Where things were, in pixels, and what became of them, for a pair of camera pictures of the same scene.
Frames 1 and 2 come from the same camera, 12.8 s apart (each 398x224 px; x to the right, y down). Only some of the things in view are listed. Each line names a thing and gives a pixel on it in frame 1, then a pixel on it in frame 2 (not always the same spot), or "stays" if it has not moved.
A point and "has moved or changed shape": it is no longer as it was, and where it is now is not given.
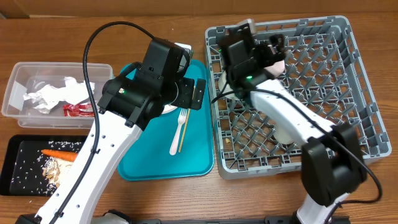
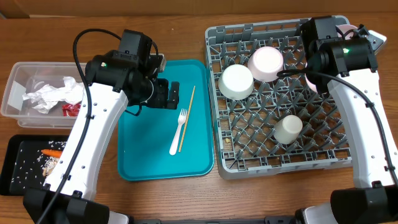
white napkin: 46,98 stays
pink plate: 168,108 has moved or changed shape
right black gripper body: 264,55 → 314,79
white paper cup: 286,132 stays
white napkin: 74,92 stays
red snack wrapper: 85,109 stays
